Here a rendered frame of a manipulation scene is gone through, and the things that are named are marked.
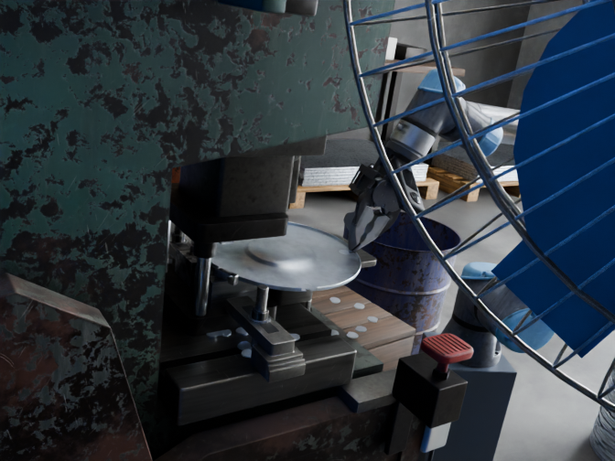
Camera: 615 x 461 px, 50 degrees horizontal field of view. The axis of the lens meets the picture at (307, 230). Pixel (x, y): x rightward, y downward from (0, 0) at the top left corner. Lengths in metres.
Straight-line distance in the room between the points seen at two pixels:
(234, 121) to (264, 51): 0.09
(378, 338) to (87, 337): 1.21
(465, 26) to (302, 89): 5.19
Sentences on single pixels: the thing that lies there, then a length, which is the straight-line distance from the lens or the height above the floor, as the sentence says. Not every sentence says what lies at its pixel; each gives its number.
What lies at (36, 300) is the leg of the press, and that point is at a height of 0.89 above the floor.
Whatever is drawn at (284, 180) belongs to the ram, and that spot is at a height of 0.94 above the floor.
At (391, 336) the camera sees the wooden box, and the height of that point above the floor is 0.35.
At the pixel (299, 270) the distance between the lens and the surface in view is 1.13.
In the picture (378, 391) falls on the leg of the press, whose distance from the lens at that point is 1.10.
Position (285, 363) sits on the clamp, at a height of 0.73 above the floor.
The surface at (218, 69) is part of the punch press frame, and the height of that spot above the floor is 1.13.
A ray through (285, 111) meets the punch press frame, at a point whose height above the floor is 1.08.
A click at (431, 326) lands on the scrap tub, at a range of 2.42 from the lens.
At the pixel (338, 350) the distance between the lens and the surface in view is 1.06.
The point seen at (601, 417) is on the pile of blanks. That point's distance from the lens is 2.32.
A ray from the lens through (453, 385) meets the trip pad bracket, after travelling 1.04.
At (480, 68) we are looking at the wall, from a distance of 6.26.
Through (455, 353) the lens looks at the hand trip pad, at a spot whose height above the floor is 0.76.
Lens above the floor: 1.23
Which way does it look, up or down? 20 degrees down
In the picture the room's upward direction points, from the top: 8 degrees clockwise
